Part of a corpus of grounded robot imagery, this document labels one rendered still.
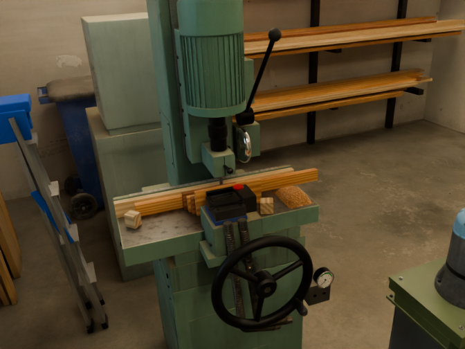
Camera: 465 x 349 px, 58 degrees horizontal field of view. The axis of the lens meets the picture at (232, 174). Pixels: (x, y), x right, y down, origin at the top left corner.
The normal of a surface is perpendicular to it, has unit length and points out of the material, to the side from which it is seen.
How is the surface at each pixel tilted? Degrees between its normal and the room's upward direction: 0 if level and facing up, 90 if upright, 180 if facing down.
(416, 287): 1
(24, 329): 0
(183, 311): 90
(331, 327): 0
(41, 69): 90
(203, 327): 90
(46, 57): 90
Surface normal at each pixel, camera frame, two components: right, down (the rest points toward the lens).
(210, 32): 0.01, 0.42
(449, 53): -0.93, 0.19
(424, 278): -0.05, -0.90
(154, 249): 0.33, 0.38
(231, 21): 0.62, 0.30
